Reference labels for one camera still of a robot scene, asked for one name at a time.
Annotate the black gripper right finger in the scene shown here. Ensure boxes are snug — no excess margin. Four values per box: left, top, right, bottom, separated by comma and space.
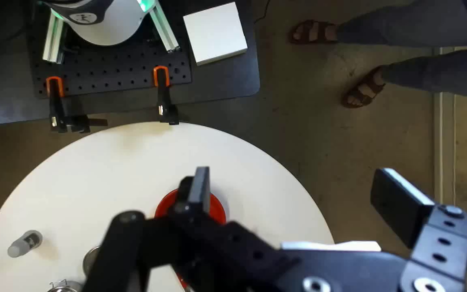
370, 167, 467, 292

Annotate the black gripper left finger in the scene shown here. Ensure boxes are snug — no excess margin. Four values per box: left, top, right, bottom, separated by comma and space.
85, 166, 300, 292

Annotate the grey salt shaker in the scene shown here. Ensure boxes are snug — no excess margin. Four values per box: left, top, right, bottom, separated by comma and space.
7, 229, 44, 260

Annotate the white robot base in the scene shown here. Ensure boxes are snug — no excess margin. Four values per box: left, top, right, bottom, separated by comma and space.
49, 0, 150, 47

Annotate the red bowl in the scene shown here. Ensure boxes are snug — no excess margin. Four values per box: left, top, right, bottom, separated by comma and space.
153, 185, 231, 226

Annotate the orange and black clamp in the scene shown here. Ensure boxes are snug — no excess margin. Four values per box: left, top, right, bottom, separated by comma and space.
44, 75, 109, 135
151, 63, 182, 127

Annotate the foot in brown sandal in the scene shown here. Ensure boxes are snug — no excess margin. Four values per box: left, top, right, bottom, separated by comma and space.
341, 65, 388, 110
287, 20, 339, 47

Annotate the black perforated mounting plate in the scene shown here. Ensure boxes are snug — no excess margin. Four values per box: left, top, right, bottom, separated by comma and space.
31, 46, 193, 97

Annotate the white box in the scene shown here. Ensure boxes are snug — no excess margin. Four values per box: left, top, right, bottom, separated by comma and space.
182, 0, 250, 68

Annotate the person in blue shirt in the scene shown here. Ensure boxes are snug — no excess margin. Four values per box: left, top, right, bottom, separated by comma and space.
336, 0, 467, 102

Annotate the black cart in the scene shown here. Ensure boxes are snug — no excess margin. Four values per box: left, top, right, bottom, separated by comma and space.
0, 0, 263, 130

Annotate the aluminium rail with green light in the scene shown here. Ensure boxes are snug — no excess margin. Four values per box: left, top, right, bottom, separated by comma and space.
138, 0, 182, 54
41, 7, 68, 65

